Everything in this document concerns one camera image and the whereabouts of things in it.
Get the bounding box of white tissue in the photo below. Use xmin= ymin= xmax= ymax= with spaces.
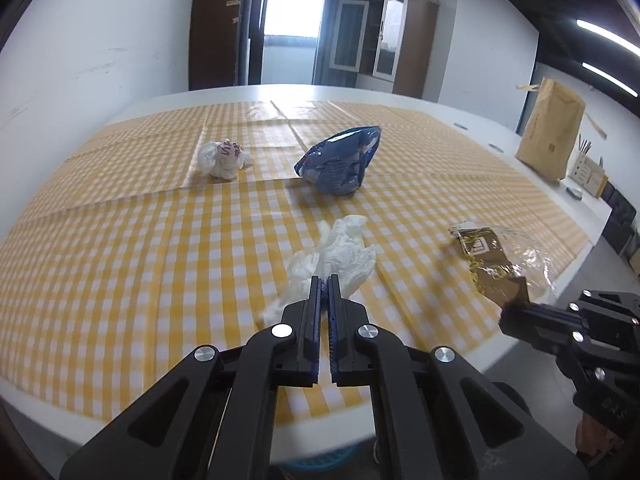
xmin=260 ymin=214 xmax=378 ymax=326

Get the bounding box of brown gold snack wrapper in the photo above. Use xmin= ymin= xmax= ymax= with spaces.
xmin=449 ymin=221 xmax=556 ymax=308

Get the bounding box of blue snack bag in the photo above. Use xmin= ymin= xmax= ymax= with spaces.
xmin=294 ymin=126 xmax=382 ymax=196

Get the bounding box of white plastic bag ball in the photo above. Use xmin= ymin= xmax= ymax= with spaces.
xmin=196 ymin=139 xmax=253 ymax=181

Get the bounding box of blue plastic trash basket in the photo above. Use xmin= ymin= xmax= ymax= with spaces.
xmin=279 ymin=443 xmax=360 ymax=474

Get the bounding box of person's right hand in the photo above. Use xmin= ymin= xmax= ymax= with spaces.
xmin=575 ymin=412 xmax=639 ymax=465

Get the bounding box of yellow checkered tablecloth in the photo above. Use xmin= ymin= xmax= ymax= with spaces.
xmin=0 ymin=98 xmax=591 ymax=424

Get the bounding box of cardboard pen holder box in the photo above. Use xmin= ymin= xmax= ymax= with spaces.
xmin=568 ymin=136 xmax=608 ymax=198

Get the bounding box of brown paper bag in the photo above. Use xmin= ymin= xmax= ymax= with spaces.
xmin=515 ymin=77 xmax=608 ymax=182

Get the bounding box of brown cabinet with glass door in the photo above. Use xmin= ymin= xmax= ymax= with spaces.
xmin=372 ymin=0 xmax=438 ymax=99

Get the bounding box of dark brown wardrobe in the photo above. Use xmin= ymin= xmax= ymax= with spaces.
xmin=189 ymin=0 xmax=241 ymax=90

